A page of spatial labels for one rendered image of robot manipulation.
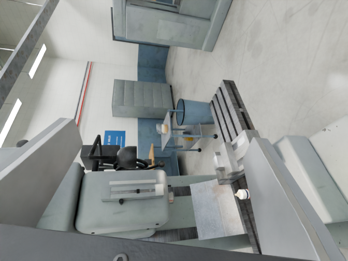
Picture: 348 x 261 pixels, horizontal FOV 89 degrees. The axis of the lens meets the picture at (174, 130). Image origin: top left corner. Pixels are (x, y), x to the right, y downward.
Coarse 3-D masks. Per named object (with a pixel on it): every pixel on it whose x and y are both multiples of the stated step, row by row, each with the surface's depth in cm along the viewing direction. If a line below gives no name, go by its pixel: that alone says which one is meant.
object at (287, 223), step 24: (264, 144) 9; (264, 168) 8; (264, 192) 8; (288, 192) 6; (264, 216) 8; (288, 216) 6; (312, 216) 6; (264, 240) 7; (288, 240) 6; (312, 240) 5
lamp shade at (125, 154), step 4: (124, 148) 55; (128, 148) 55; (132, 148) 55; (136, 148) 55; (120, 152) 54; (124, 152) 54; (128, 152) 54; (132, 152) 54; (136, 152) 54; (116, 156) 55; (120, 156) 53; (124, 156) 53; (128, 156) 53; (132, 156) 54; (136, 156) 54; (120, 160) 53; (124, 160) 53; (128, 160) 53; (132, 160) 54; (136, 160) 54; (120, 164) 54; (124, 164) 54; (128, 164) 54; (132, 164) 54; (136, 164) 54; (128, 168) 56
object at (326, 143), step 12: (336, 120) 68; (324, 132) 71; (336, 132) 67; (312, 144) 76; (324, 144) 71; (336, 144) 67; (324, 156) 71; (336, 156) 67; (336, 168) 67; (336, 180) 67
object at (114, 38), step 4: (112, 8) 574; (112, 12) 584; (112, 16) 593; (112, 20) 603; (112, 24) 614; (112, 28) 625; (112, 32) 635; (112, 36) 647; (116, 36) 647; (116, 40) 661; (120, 40) 663; (124, 40) 665; (128, 40) 665; (132, 40) 666; (140, 44) 684; (144, 44) 686; (148, 44) 687; (152, 44) 687; (156, 44) 689; (160, 44) 691
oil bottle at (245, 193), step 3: (246, 189) 79; (237, 192) 78; (240, 192) 77; (243, 192) 76; (246, 192) 77; (237, 195) 77; (240, 195) 77; (243, 195) 76; (246, 195) 76; (249, 195) 76; (240, 198) 77; (243, 198) 76; (246, 198) 77; (249, 198) 77
